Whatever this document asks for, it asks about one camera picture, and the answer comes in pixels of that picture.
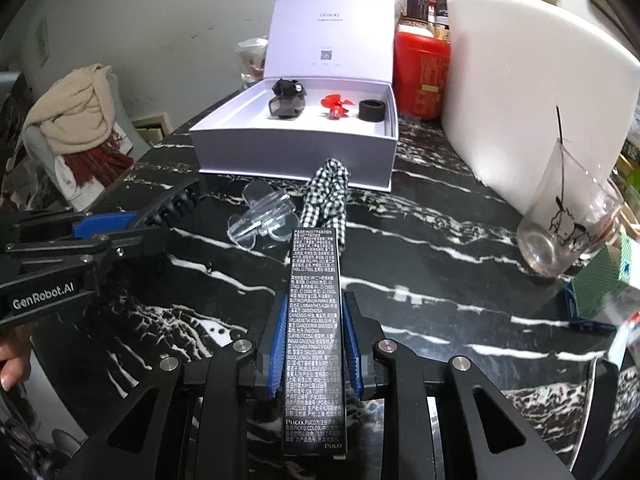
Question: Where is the cream knitted scarf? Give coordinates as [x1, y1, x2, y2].
[22, 64, 117, 157]

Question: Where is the black hair claw clip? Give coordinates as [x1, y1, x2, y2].
[135, 177, 202, 227]

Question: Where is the red plaid scarf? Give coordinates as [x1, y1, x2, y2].
[57, 125, 136, 188]

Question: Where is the dark perfume bottle with bow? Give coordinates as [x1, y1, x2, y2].
[268, 77, 307, 121]

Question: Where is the black white checkered scrunchie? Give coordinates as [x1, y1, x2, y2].
[299, 157, 352, 248]

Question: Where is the grey chair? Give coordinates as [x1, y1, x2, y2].
[0, 72, 151, 213]

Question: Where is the black ring roll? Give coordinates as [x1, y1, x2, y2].
[358, 99, 387, 123]

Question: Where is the white gift box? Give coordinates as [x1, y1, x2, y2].
[189, 0, 399, 193]

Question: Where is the green white medicine box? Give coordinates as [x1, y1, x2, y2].
[617, 235, 640, 286]
[570, 247, 626, 321]

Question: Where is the red canister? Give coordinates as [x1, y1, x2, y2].
[392, 27, 452, 121]

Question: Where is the plastic bag with cup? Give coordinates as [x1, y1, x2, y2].
[235, 36, 269, 92]

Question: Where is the brown jar with lid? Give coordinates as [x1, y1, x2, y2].
[400, 0, 431, 26]

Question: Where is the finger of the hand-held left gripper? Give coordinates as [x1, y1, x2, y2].
[0, 211, 140, 244]
[5, 229, 157, 264]

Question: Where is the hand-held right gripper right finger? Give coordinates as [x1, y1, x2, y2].
[345, 292, 576, 480]

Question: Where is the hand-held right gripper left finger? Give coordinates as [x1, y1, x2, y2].
[75, 292, 287, 480]

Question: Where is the white foam board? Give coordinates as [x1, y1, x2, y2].
[440, 0, 640, 216]

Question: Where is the long black printed box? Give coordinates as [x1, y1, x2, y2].
[281, 227, 348, 461]

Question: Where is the tall printed drinking glass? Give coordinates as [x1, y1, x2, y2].
[516, 140, 626, 278]

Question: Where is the red plastic propeller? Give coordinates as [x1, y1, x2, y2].
[320, 92, 355, 122]

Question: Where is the person's left hand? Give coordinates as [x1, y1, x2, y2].
[0, 327, 34, 392]

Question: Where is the clear plastic hair clip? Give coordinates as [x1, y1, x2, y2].
[227, 181, 301, 250]

